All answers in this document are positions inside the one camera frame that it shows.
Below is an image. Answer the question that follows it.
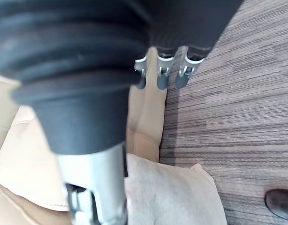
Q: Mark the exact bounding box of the beige leather sofa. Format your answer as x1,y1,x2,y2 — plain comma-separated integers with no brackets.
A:
0,48,168,225

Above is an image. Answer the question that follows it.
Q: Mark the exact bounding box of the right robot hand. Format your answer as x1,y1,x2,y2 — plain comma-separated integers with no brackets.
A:
0,0,243,225

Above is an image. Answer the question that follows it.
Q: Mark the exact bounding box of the light grey cushion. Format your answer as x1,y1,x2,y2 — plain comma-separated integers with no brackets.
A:
123,153,222,225

